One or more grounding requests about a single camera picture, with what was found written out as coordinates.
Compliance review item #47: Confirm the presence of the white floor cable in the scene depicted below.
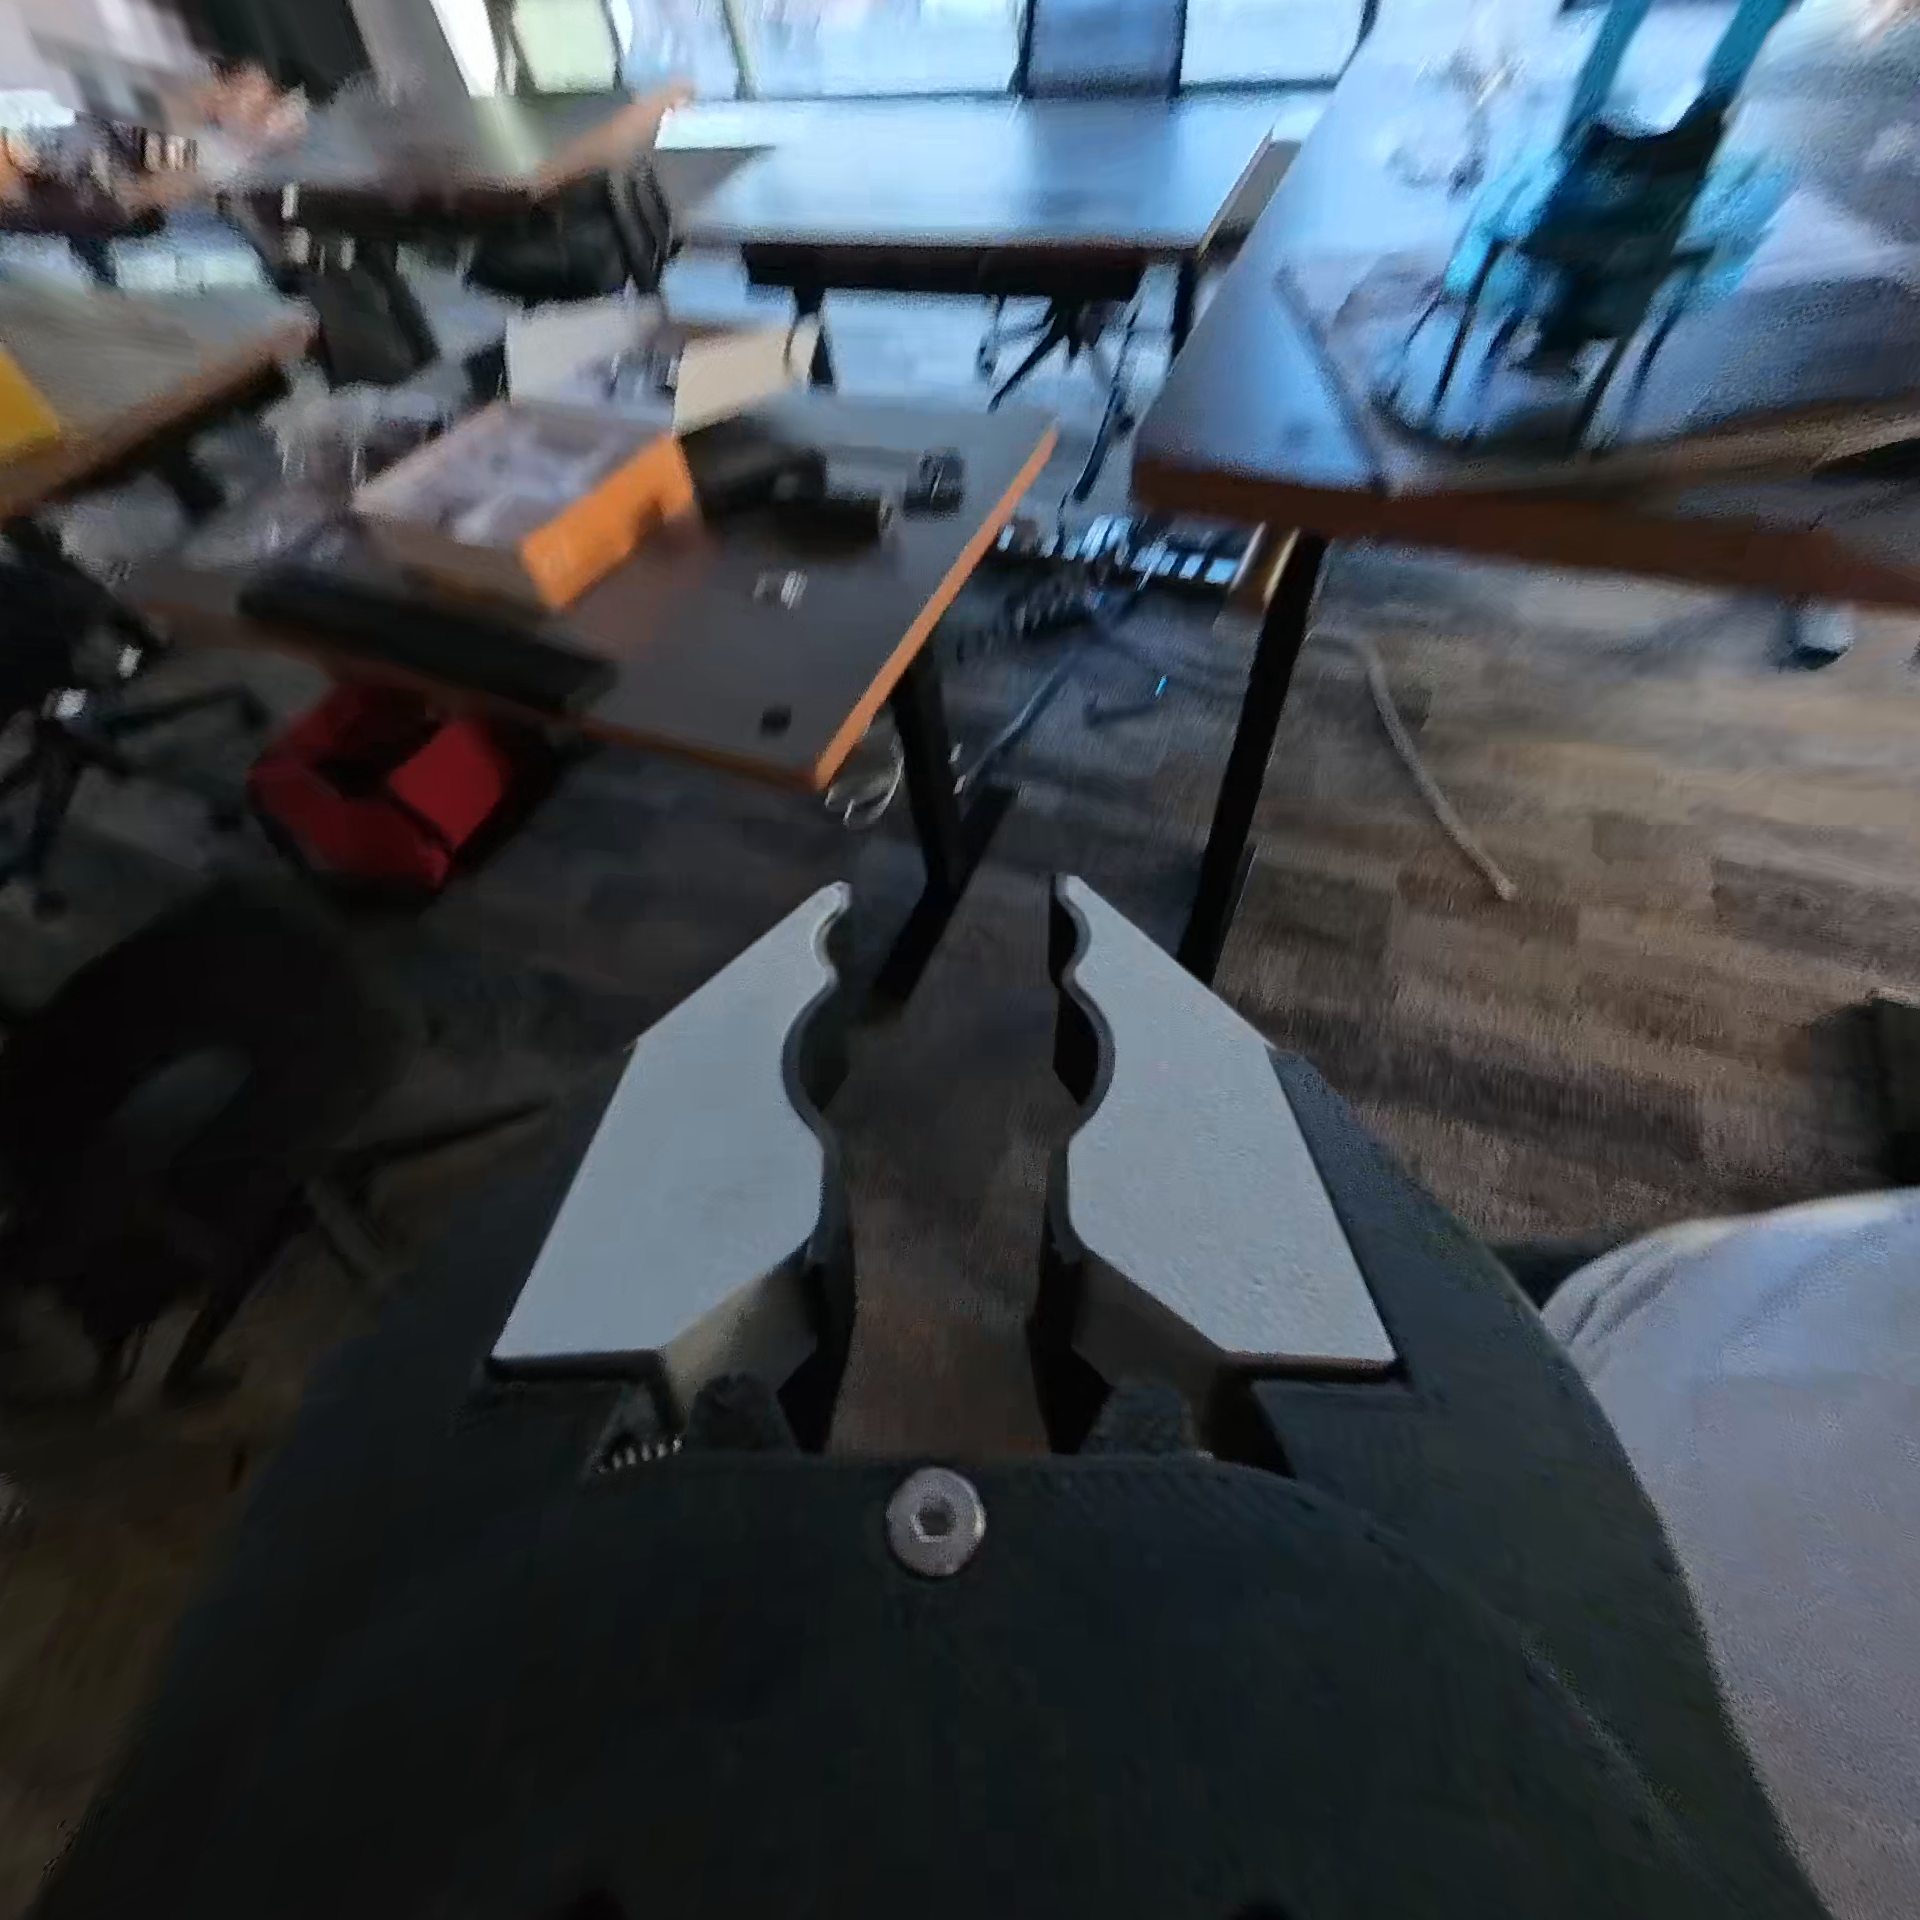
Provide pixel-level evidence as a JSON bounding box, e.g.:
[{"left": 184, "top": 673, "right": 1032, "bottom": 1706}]
[{"left": 1354, "top": 629, "right": 1519, "bottom": 905}]

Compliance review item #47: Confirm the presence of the orange box with foam insert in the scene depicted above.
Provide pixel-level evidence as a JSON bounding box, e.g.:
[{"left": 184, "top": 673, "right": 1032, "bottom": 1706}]
[{"left": 352, "top": 306, "right": 819, "bottom": 613}]

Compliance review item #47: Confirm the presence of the red storage bag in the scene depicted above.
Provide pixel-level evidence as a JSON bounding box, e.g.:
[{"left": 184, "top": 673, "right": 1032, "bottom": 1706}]
[{"left": 246, "top": 685, "right": 530, "bottom": 889}]

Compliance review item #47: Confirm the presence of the person in white shirt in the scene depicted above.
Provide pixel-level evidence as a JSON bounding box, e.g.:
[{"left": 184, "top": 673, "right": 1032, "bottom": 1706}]
[{"left": 1542, "top": 1183, "right": 1920, "bottom": 1920}]

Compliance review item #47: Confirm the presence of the black device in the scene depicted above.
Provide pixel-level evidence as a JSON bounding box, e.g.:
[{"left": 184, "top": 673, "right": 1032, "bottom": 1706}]
[{"left": 681, "top": 420, "right": 901, "bottom": 541}]

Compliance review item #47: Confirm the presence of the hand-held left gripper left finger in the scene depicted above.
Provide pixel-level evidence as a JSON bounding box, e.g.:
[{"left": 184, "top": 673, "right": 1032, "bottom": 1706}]
[{"left": 486, "top": 881, "right": 857, "bottom": 1454}]

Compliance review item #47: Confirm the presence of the black chair base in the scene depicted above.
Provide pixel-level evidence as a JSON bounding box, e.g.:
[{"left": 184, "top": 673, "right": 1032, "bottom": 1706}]
[{"left": 974, "top": 291, "right": 1150, "bottom": 452}]

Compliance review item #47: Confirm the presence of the white power strip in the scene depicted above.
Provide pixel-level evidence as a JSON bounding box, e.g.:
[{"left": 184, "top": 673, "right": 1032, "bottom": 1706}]
[{"left": 989, "top": 510, "right": 1253, "bottom": 601}]

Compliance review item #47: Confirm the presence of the long black flat object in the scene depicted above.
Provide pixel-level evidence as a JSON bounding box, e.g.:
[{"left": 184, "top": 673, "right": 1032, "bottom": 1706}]
[{"left": 236, "top": 562, "right": 620, "bottom": 719}]

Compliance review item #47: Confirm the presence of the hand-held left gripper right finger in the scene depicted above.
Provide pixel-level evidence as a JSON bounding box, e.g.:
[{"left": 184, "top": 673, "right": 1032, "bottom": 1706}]
[{"left": 1033, "top": 872, "right": 1399, "bottom": 1458}]

